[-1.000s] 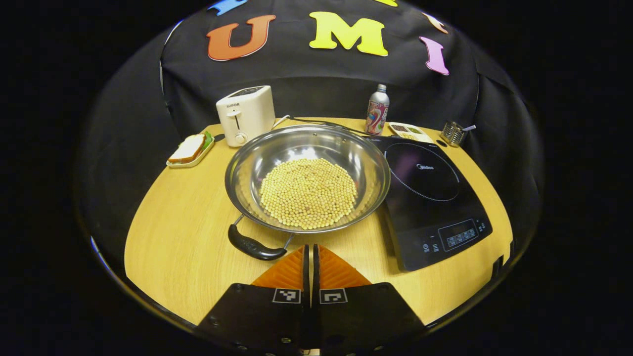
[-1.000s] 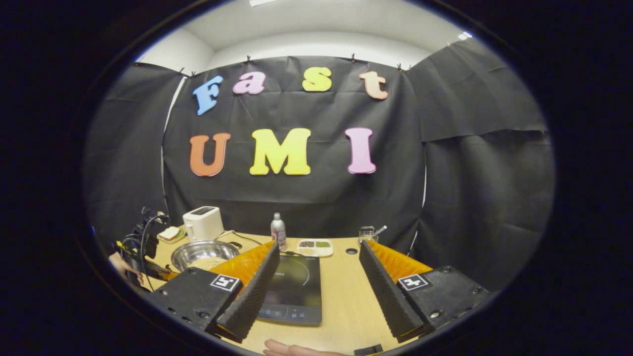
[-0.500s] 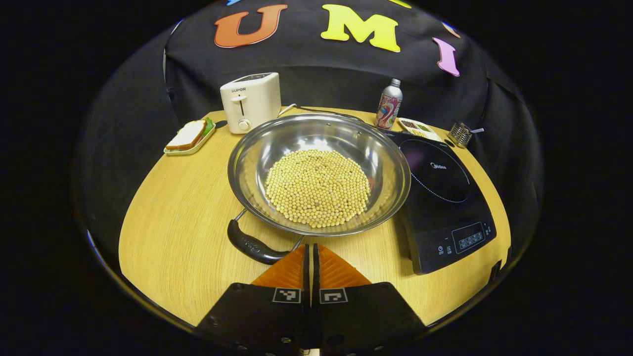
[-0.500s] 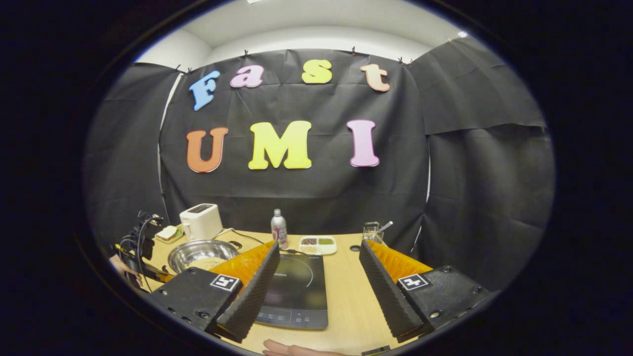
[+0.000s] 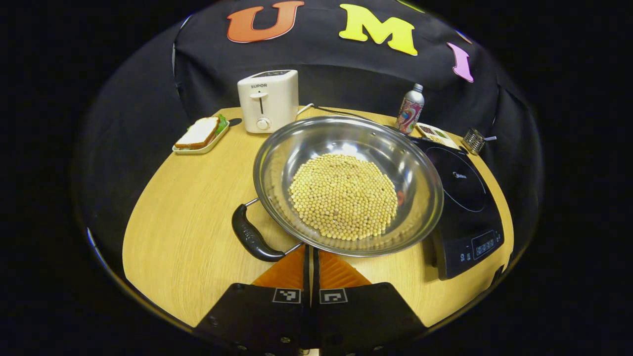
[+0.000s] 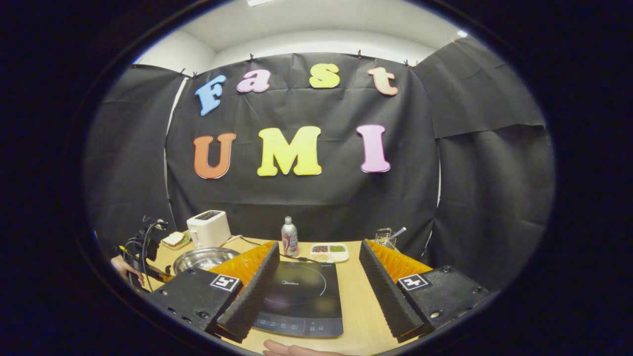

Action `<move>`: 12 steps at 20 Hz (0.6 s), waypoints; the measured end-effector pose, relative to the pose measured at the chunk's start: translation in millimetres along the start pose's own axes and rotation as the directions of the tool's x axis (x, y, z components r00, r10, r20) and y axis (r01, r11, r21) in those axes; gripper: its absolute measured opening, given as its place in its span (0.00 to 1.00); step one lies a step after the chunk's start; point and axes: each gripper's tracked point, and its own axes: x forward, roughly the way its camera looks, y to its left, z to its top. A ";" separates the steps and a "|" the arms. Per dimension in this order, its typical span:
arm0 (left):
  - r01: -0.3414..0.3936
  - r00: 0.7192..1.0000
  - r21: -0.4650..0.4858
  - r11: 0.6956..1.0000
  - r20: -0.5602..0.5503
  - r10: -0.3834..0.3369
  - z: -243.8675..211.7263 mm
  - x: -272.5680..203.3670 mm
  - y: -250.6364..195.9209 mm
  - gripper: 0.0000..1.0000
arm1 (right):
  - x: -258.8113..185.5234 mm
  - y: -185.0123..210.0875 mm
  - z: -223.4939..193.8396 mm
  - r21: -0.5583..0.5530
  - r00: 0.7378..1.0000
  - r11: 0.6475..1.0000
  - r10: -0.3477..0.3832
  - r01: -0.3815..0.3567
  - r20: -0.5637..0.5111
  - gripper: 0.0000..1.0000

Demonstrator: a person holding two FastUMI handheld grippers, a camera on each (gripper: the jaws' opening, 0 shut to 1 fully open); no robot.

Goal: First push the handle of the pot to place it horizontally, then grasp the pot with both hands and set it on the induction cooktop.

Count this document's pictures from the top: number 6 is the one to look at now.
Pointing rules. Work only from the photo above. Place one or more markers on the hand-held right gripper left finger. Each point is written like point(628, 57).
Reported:
point(254, 296)

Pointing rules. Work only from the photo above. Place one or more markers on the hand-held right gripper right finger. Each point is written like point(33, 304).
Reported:
point(385, 296)

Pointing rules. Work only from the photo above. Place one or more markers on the black induction cooktop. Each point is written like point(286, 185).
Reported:
point(301, 291)

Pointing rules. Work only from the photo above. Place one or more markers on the white bread sandwich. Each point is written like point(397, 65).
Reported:
point(173, 239)

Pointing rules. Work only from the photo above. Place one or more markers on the pale green sandwich tray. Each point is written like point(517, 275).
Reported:
point(182, 244)

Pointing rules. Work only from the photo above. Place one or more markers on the metal mesh holder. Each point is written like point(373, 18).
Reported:
point(383, 240)

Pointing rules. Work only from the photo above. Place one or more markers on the white toaster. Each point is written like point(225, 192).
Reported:
point(210, 230)

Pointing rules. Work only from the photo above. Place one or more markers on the silver drink bottle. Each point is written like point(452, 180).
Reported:
point(290, 237)

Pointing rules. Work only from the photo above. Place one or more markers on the white divided dish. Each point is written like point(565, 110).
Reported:
point(329, 252)

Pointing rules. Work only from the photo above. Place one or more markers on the black backdrop cloth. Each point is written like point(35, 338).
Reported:
point(321, 198)

